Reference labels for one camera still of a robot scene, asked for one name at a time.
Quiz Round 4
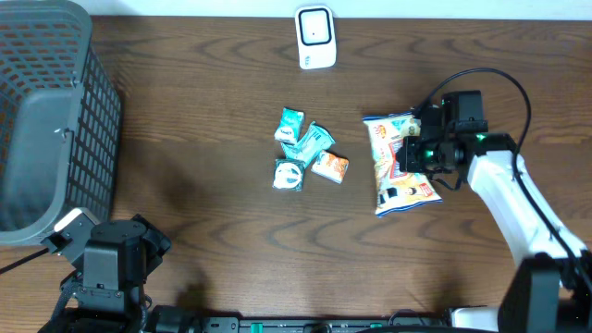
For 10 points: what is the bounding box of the grey plastic mesh basket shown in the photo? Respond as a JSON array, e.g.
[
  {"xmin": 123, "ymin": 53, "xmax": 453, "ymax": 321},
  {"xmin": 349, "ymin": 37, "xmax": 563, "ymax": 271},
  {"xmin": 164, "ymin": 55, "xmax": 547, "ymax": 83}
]
[{"xmin": 1, "ymin": 1, "xmax": 122, "ymax": 246}]

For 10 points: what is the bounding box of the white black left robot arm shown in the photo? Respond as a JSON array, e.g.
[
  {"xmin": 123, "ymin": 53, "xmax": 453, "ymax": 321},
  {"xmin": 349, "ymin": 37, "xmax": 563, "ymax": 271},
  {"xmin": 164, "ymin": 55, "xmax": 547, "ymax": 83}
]
[{"xmin": 41, "ymin": 213, "xmax": 203, "ymax": 333}]

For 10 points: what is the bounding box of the orange snack packet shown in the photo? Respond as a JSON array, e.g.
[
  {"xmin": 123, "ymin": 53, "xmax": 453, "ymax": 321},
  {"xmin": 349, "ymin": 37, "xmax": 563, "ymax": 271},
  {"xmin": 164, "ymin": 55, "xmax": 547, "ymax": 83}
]
[{"xmin": 311, "ymin": 150, "xmax": 349, "ymax": 184}]

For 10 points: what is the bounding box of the dark green round-logo packet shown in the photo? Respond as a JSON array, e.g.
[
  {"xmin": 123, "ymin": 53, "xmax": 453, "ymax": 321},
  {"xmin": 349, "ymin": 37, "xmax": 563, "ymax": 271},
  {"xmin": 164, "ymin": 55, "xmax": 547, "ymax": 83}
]
[{"xmin": 272, "ymin": 159, "xmax": 305, "ymax": 191}]

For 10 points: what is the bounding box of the teal white small packet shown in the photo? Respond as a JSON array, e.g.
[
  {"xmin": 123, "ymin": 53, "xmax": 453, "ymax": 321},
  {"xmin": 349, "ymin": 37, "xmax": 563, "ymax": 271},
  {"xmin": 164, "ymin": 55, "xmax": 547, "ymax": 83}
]
[{"xmin": 274, "ymin": 107, "xmax": 305, "ymax": 144}]

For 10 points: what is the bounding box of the yellow chip bag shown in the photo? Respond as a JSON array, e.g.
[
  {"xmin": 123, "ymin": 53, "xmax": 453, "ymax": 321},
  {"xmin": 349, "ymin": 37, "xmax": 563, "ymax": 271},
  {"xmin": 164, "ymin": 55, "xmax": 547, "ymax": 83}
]
[{"xmin": 363, "ymin": 112, "xmax": 442, "ymax": 217}]

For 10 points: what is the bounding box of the teal wet wipes pack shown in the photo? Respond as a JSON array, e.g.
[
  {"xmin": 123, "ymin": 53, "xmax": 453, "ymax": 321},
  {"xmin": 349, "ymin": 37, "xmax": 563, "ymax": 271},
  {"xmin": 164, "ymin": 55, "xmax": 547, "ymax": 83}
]
[{"xmin": 281, "ymin": 121, "xmax": 335, "ymax": 167}]

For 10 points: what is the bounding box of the white barcode scanner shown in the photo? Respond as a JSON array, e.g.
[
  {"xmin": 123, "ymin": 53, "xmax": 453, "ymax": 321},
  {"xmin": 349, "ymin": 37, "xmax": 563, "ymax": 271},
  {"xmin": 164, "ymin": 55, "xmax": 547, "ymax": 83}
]
[{"xmin": 294, "ymin": 6, "xmax": 337, "ymax": 70}]

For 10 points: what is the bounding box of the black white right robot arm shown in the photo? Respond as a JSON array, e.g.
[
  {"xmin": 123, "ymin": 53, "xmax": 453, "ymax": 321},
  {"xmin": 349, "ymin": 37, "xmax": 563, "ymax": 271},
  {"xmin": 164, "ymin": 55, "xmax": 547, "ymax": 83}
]
[{"xmin": 396, "ymin": 133, "xmax": 591, "ymax": 332}]

